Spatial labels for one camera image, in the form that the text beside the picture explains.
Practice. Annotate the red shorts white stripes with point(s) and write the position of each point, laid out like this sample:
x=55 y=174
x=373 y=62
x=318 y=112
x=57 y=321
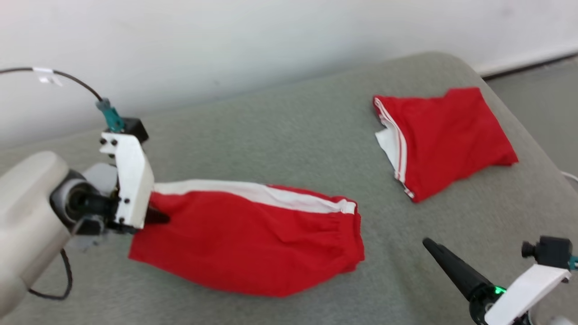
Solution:
x=248 y=243

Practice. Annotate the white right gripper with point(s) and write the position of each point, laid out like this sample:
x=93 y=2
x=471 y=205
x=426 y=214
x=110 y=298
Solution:
x=528 y=293

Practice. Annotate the red basketball jersey white trim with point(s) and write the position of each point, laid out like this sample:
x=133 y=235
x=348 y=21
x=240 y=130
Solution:
x=451 y=135

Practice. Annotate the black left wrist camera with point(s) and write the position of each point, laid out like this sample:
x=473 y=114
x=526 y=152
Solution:
x=134 y=126

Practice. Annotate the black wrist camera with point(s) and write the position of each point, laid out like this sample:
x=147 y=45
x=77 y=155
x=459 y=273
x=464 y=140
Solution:
x=134 y=126
x=553 y=250

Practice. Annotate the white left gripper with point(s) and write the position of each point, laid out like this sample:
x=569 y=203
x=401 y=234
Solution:
x=133 y=180

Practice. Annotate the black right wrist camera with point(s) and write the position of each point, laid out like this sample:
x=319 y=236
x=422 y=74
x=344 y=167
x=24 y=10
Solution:
x=553 y=250

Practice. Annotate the white wall baseboard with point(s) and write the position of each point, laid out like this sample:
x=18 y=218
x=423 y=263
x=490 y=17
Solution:
x=519 y=67

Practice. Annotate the grey fabric sofa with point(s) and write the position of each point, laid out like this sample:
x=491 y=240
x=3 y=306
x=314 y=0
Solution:
x=293 y=135

